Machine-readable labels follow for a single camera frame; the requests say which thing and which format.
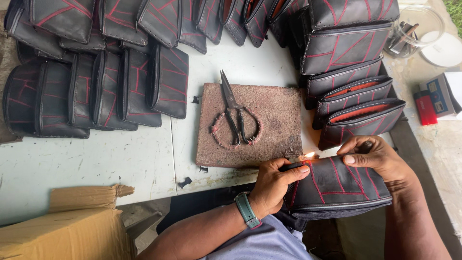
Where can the grey-blue shorts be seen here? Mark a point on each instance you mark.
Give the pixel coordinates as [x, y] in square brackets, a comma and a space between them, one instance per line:
[267, 242]

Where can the white round lid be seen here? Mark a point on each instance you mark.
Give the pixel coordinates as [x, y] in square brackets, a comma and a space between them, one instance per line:
[442, 50]

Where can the clear glass jar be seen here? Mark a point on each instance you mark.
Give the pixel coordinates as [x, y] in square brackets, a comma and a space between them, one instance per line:
[426, 21]

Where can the black rubber scrap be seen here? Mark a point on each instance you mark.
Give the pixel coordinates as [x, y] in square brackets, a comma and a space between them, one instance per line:
[196, 99]
[184, 182]
[204, 169]

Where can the rows of black stitched pouches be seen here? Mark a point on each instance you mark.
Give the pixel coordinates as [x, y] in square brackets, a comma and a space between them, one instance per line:
[108, 72]

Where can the green wrist watch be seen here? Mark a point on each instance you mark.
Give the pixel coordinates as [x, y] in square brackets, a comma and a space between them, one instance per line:
[246, 209]

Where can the person's left hand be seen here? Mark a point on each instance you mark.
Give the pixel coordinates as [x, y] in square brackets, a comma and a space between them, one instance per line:
[269, 187]

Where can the stack of black stitched pouches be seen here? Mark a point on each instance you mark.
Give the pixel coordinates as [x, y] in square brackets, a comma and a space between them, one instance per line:
[343, 50]

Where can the black rubber sheet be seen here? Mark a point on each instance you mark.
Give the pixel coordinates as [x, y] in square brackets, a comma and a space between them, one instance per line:
[209, 202]

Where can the person's right hand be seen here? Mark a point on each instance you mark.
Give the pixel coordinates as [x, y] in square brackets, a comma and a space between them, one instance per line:
[386, 159]

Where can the dark metal pieces bundle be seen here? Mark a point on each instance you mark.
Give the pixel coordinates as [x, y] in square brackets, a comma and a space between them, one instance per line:
[402, 38]

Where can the red lighter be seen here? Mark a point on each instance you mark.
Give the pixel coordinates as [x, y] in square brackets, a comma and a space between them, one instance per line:
[426, 108]

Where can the brown cardboard box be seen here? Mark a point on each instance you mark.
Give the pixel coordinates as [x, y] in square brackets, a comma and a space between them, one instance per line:
[57, 231]

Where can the brown fibre work board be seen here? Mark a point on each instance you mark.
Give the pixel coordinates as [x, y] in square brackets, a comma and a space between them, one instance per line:
[274, 119]

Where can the black red-stitched zip pouch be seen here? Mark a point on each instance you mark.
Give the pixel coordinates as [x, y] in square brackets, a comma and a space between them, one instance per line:
[339, 191]

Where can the blue and white small box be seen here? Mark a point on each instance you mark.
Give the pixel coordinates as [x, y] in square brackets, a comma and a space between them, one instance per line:
[438, 94]

